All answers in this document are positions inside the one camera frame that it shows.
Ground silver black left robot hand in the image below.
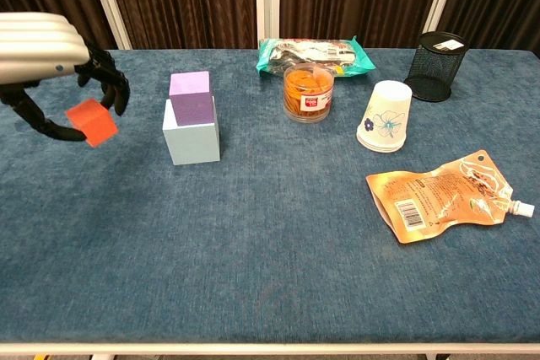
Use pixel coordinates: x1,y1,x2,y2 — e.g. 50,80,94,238
0,12,131,143

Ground small orange yellow cube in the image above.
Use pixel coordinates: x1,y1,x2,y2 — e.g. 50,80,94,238
65,98,119,148

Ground purple foam cube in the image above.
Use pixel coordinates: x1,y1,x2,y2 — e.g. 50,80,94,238
168,70,214,127

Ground white paper cups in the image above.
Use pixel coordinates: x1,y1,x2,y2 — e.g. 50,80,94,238
356,78,413,153

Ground light blue foam block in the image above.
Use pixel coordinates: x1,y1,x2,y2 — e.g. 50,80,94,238
162,96,222,166

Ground teal snack pack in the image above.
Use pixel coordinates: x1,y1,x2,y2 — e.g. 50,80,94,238
256,35,376,79

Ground clear jar of rubber bands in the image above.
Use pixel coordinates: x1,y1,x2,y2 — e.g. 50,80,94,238
283,62,336,124

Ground blue tablecloth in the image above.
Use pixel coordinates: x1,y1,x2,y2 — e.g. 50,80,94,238
0,47,540,347

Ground black mesh pen holder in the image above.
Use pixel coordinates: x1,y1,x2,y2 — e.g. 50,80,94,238
403,30,470,103

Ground orange spout pouch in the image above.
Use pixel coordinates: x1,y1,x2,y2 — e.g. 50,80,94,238
364,148,536,244

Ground white table frame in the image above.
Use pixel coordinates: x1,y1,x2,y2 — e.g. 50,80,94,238
0,341,540,360

